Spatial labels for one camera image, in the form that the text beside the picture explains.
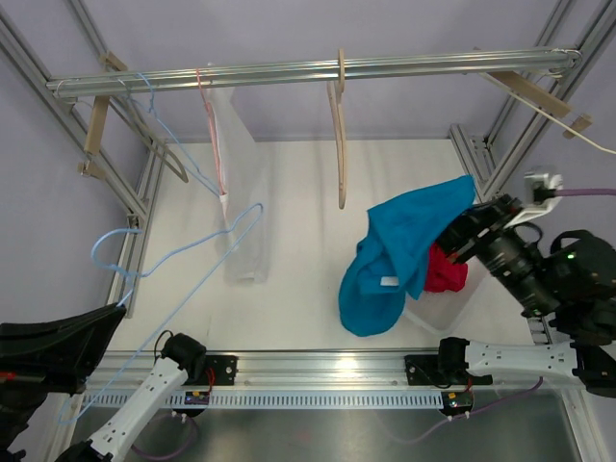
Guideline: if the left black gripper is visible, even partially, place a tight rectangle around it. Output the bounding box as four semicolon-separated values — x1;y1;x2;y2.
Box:
0;301;127;451

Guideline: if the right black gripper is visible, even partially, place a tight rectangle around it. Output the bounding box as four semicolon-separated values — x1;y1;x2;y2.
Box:
412;192;558;317

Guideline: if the red t shirt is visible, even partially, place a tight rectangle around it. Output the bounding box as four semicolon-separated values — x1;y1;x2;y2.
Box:
423;244;469;294

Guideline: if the light blue wire hanger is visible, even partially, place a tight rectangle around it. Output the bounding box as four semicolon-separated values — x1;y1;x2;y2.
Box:
57;201;266;425

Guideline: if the blue t shirt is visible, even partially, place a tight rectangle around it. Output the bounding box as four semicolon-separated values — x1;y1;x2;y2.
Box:
338;175;475;337

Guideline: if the wooden hanger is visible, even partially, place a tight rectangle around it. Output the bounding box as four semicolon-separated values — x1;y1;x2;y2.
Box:
326;48;347;210

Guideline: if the white mesh shirt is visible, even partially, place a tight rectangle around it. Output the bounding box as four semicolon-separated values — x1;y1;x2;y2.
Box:
205;88;270;284

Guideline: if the pink wire hanger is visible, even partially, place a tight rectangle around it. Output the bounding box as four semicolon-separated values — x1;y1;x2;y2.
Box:
195;69;226;195

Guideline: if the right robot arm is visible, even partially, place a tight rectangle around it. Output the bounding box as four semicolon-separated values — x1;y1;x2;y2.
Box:
435;194;615;398

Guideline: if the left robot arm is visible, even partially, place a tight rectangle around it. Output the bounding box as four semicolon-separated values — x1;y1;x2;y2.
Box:
1;303;207;461

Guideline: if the white plastic basket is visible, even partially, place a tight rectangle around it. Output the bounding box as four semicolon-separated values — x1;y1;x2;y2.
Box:
402;258;487;337

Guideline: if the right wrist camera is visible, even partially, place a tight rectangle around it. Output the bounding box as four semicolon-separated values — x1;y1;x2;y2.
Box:
507;167;563;227

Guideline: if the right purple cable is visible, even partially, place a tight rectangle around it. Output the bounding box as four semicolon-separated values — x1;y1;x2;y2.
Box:
548;188;616;199

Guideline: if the right wooden bracket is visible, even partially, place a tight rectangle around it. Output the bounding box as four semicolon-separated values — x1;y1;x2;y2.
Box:
475;47;596;146

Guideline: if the wooden bracket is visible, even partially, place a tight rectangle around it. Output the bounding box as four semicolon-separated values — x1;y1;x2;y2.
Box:
475;47;596;146
80;51;128;180

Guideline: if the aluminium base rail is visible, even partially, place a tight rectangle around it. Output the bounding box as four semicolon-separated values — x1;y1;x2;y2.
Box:
62;349;586;410

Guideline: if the metal hanging rail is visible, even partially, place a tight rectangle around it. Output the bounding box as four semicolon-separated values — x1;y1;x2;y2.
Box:
46;47;582;99

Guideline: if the left wooden bracket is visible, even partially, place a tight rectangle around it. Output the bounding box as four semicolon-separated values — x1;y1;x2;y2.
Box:
80;51;128;180

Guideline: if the grey wire hanger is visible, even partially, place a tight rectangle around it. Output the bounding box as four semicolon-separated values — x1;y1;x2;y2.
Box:
109;99;189;183

